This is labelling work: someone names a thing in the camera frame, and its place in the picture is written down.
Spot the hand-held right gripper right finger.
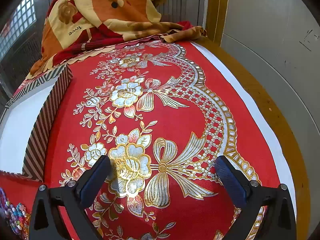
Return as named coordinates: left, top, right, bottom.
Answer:
left=214, top=156, right=298, bottom=240

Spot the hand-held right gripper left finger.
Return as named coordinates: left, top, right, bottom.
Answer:
left=29, top=155, right=112, bottom=240

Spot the striped cardboard box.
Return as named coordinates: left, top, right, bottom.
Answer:
left=0, top=64, right=73, bottom=182

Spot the white sheet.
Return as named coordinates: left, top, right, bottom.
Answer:
left=190, top=41, right=298, bottom=220

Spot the red floral tablecloth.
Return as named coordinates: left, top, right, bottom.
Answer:
left=0, top=40, right=280, bottom=240

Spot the grey metal door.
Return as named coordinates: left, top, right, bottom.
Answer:
left=0, top=30, right=53, bottom=100

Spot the orange red patterned blanket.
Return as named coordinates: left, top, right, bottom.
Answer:
left=26, top=0, right=208, bottom=79

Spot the glass block window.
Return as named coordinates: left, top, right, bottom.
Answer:
left=0, top=0, right=37, bottom=58

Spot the multicoloured bead bracelet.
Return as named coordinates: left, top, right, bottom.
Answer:
left=6, top=202, right=32, bottom=235

